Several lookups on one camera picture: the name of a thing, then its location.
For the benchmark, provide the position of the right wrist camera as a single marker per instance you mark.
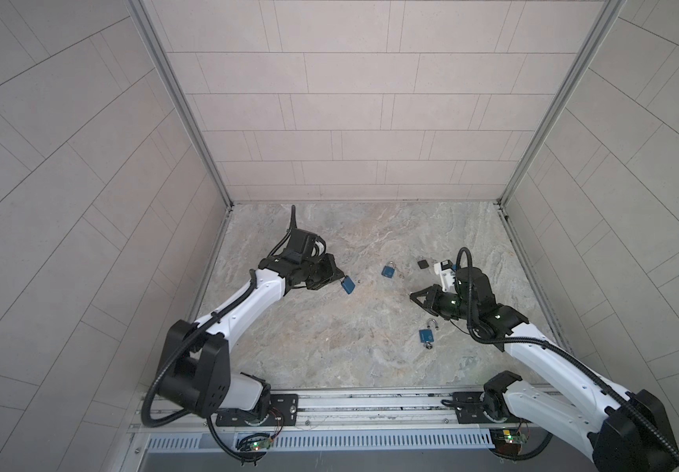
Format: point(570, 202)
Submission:
point(446, 271)

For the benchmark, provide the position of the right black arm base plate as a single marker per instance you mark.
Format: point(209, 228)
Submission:
point(470, 408)

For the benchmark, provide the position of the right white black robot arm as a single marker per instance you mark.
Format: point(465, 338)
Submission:
point(617, 429)

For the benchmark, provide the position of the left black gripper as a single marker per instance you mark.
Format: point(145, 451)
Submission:
point(328, 265)

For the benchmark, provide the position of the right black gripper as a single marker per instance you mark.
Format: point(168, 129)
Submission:
point(432, 296)

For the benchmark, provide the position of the small blue padlock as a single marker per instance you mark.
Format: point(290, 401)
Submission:
point(392, 270)

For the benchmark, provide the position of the left green circuit board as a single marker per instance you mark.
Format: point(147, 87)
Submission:
point(257, 443)

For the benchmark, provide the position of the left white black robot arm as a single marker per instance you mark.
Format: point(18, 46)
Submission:
point(194, 374)

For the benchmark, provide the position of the right circuit board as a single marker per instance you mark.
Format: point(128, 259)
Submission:
point(508, 442)

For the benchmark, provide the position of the blue padlock with key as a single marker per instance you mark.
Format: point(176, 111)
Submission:
point(426, 336)
point(348, 285)

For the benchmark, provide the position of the white vent grille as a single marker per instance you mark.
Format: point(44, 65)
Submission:
point(339, 441)

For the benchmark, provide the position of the aluminium mounting rail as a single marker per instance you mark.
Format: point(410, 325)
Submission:
point(415, 408)

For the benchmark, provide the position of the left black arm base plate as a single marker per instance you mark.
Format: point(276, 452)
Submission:
point(278, 411)

